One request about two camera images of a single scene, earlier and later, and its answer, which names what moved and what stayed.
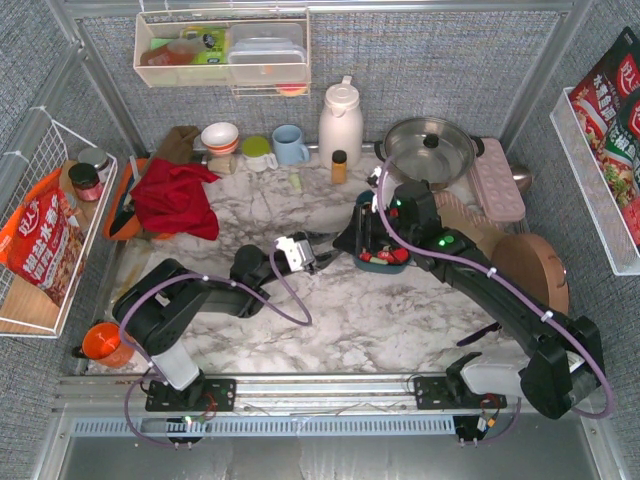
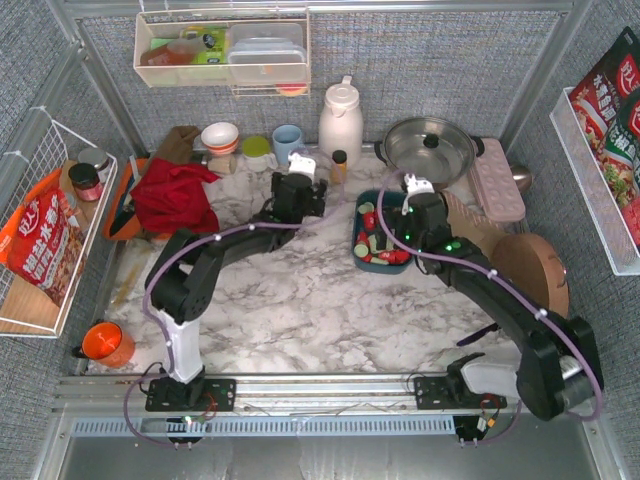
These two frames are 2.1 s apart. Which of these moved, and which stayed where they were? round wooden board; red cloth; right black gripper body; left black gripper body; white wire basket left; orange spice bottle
Moved: right black gripper body; left black gripper body
Stayed: white wire basket left; round wooden board; red cloth; orange spice bottle
